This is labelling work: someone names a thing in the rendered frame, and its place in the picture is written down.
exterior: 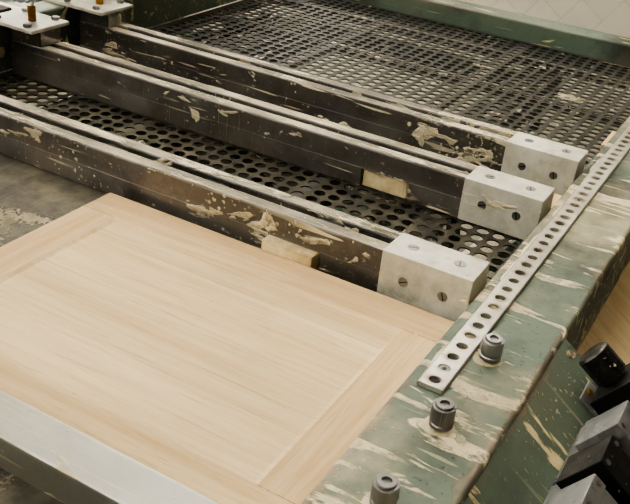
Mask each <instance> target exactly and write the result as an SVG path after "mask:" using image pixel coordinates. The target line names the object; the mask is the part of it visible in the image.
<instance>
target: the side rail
mask: <svg viewBox="0 0 630 504"><path fill-rule="evenodd" d="M349 1H353V2H357V3H361V4H366V5H370V6H374V7H378V8H383V9H387V10H391V11H395V12H400V13H404V14H408V15H412V16H416V17H421V18H425V19H429V20H433V21H438V22H442V23H446V24H450V25H455V26H459V27H463V28H467V29H472V30H476V31H480V32H484V33H489V34H493V35H497V36H501V37H506V38H510V39H514V40H518V41H522V42H527V43H531V44H535V45H539V46H544V47H548V48H552V49H556V50H561V51H565V52H569V53H573V54H578V55H582V56H586V57H590V58H595V59H599V60H603V61H607V62H611V63H616V64H620V65H624V66H628V67H630V38H627V37H622V36H618V35H613V34H609V33H604V32H600V31H595V30H591V29H586V28H582V27H577V26H573V25H568V24H564V23H559V22H555V21H550V20H546V19H541V18H537V17H533V16H528V15H524V14H519V13H515V12H510V11H506V10H501V9H497V8H492V7H488V6H483V5H479V4H474V3H470V2H465V1H461V0H349Z"/></svg>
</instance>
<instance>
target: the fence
mask: <svg viewBox="0 0 630 504"><path fill-rule="evenodd" d="M0 468H2V469H4V470H5V471H7V472H9V473H11V474H13V475H14V476H16V477H18V478H20V479H21V480H23V481H25V482H27V483H28V484H30V485H32V486H34V487H35V488H37V489H39V490H41V491H43V492H44V493H46V494H48V495H50V496H51V497H53V498H55V499H57V500H58V501H60V502H62V503H64V504H218V503H217V502H215V501H213V500H211V499H209V498H207V497H205V496H203V495H201V494H199V493H197V492H195V491H193V490H191V489H190V488H188V487H186V486H184V485H182V484H180V483H178V482H176V481H174V480H172V479H170V478H168V477H166V476H165V475H163V474H161V473H159V472H157V471H155V470H153V469H151V468H149V467H147V466H145V465H143V464H141V463H140V462H138V461H136V460H134V459H132V458H130V457H128V456H126V455H124V454H122V453H120V452H118V451H116V450H115V449H113V448H111V447H109V446H107V445H105V444H103V443H101V442H99V441H97V440H95V439H93V438H91V437H90V436H88V435H86V434H84V433H82V432H80V431H78V430H76V429H74V428H72V427H70V426H68V425H66V424H65V423H63V422H61V421H59V420H57V419H55V418H53V417H51V416H49V415H47V414H45V413H43V412H41V411H40V410H38V409H36V408H34V407H32V406H30V405H28V404H26V403H24V402H22V401H20V400H18V399H16V398H15V397H13V396H11V395H9V394H7V393H5V392H3V391H1V390H0Z"/></svg>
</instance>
